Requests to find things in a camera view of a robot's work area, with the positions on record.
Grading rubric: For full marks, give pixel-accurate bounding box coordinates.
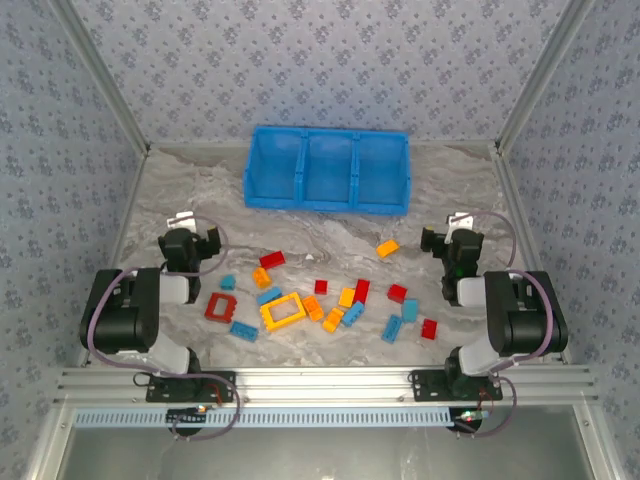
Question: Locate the aluminium table side rail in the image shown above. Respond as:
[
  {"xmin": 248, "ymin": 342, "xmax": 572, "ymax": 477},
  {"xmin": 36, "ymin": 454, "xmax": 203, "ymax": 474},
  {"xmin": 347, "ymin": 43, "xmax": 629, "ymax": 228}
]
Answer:
[
  {"xmin": 492, "ymin": 144, "xmax": 571, "ymax": 364},
  {"xmin": 77, "ymin": 147, "xmax": 151, "ymax": 369}
]

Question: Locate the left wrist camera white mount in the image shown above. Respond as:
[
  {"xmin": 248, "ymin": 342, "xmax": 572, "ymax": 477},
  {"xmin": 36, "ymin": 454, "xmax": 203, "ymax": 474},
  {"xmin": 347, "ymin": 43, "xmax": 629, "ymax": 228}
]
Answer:
[{"xmin": 166, "ymin": 211, "xmax": 197, "ymax": 232}]

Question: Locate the slanted aluminium frame post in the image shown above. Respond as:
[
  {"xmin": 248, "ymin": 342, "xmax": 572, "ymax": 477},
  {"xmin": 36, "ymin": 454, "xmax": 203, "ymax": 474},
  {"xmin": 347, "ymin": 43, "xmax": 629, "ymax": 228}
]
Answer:
[
  {"xmin": 493, "ymin": 0, "xmax": 597, "ymax": 151},
  {"xmin": 49, "ymin": 0, "xmax": 152, "ymax": 154}
]

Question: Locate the wide aluminium mounting rail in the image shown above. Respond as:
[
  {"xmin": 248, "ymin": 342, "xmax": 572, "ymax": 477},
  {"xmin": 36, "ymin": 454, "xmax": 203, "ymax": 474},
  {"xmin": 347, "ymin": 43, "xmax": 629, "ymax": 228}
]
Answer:
[{"xmin": 54, "ymin": 366, "xmax": 600, "ymax": 405}]

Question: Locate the aluminium frame leg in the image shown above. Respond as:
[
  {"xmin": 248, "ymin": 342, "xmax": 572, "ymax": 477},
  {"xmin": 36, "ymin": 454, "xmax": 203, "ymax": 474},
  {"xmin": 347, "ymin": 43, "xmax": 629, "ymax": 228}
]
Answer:
[
  {"xmin": 22, "ymin": 402, "xmax": 76, "ymax": 480},
  {"xmin": 572, "ymin": 402, "xmax": 621, "ymax": 480}
]

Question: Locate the red lego window frame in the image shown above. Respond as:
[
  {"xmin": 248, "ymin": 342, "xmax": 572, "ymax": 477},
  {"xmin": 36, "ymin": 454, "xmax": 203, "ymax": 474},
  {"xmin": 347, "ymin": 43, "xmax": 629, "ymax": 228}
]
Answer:
[{"xmin": 203, "ymin": 292, "xmax": 240, "ymax": 322}]

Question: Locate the grey metal panel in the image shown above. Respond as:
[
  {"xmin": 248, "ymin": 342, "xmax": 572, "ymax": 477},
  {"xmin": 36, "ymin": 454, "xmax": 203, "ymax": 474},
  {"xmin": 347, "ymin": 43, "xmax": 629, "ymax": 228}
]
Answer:
[{"xmin": 54, "ymin": 424, "xmax": 596, "ymax": 480}]

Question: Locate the yellow lego window frame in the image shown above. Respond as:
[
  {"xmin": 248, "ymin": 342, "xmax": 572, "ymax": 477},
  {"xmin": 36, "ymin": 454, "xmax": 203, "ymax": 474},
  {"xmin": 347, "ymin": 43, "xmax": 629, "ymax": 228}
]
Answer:
[{"xmin": 259, "ymin": 292, "xmax": 307, "ymax": 332}]

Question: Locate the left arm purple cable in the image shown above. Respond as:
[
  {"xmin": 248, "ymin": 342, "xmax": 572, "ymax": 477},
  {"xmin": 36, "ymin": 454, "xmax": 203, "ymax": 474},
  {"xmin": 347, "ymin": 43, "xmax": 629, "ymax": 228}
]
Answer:
[{"xmin": 82, "ymin": 213, "xmax": 242, "ymax": 442}]

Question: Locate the thin aluminium table rail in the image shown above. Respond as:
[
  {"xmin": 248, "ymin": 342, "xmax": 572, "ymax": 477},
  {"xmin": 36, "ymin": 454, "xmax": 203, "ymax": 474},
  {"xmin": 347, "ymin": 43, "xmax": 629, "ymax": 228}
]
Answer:
[{"xmin": 147, "ymin": 141, "xmax": 499, "ymax": 150}]

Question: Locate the slotted light blue cable duct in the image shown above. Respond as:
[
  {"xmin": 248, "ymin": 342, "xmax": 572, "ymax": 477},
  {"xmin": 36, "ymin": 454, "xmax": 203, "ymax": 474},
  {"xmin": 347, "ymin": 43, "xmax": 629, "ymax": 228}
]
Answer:
[{"xmin": 73, "ymin": 406, "xmax": 455, "ymax": 429}]

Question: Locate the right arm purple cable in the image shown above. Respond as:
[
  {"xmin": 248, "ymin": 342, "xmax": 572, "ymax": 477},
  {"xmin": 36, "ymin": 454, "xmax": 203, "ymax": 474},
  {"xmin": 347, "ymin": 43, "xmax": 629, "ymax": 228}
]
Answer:
[{"xmin": 452, "ymin": 209, "xmax": 559, "ymax": 441}]

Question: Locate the blue lego plate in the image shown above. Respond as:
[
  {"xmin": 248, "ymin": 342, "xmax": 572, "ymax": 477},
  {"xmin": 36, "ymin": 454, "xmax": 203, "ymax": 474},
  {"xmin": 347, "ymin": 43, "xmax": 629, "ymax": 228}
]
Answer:
[
  {"xmin": 382, "ymin": 314, "xmax": 404, "ymax": 344},
  {"xmin": 229, "ymin": 321, "xmax": 260, "ymax": 343}
]

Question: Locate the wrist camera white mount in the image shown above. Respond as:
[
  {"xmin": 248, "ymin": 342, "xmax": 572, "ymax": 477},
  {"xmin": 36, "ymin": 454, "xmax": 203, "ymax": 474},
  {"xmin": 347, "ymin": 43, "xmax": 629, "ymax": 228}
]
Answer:
[
  {"xmin": 446, "ymin": 212, "xmax": 475, "ymax": 234},
  {"xmin": 166, "ymin": 211, "xmax": 197, "ymax": 232}
]

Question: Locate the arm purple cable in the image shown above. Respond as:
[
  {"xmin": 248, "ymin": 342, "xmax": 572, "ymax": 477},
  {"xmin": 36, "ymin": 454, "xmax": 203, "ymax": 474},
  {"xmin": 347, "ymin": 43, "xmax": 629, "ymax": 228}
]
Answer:
[
  {"xmin": 82, "ymin": 213, "xmax": 242, "ymax": 442},
  {"xmin": 452, "ymin": 209, "xmax": 559, "ymax": 441}
]

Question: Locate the small black controller board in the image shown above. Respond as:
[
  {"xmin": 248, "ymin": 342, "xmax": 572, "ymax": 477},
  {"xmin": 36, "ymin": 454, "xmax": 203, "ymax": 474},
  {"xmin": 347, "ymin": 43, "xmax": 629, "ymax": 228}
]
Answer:
[
  {"xmin": 167, "ymin": 405, "xmax": 209, "ymax": 427},
  {"xmin": 452, "ymin": 407, "xmax": 490, "ymax": 434}
]

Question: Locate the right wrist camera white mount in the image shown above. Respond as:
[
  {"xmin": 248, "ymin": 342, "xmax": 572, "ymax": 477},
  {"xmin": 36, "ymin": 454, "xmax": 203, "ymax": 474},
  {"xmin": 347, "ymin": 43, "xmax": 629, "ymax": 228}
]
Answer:
[{"xmin": 446, "ymin": 212, "xmax": 475, "ymax": 234}]

